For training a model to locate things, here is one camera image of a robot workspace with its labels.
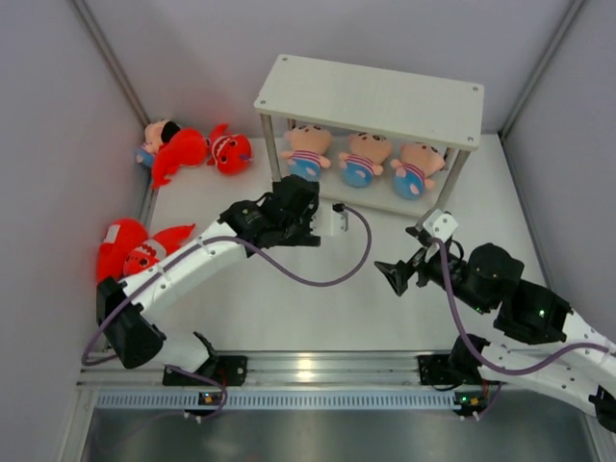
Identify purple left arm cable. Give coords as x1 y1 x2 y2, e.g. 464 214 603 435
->
80 204 374 424

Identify pink doll black hair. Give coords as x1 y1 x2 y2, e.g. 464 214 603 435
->
135 119 181 168

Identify aluminium mounting rail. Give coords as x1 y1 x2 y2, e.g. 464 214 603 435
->
76 348 603 392

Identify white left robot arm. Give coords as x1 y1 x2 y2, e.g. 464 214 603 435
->
97 175 321 385

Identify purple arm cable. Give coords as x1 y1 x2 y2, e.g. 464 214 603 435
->
430 235 616 420
80 204 374 424

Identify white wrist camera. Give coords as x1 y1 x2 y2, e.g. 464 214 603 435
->
311 202 349 238
405 208 459 243

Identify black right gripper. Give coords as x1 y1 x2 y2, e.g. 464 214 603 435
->
374 243 490 314

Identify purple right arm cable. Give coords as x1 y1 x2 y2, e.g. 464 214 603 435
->
430 235 616 420

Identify pink doll striped shirt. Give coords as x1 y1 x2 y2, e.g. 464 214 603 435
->
339 132 394 188
280 123 333 182
390 142 446 200

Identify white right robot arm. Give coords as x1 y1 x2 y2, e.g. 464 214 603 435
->
375 244 615 431

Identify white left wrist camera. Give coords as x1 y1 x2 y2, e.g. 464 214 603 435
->
311 202 349 238

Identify grey slotted cable duct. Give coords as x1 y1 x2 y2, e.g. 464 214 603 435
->
95 388 492 411

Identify red plush shark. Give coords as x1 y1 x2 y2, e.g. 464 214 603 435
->
122 223 195 276
96 218 148 283
206 123 252 176

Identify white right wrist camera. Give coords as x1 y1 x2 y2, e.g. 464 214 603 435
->
405 208 459 243

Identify red plush whale back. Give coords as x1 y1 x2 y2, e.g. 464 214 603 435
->
151 128 209 190

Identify white two-tier shelf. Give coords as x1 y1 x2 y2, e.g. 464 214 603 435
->
254 54 484 218

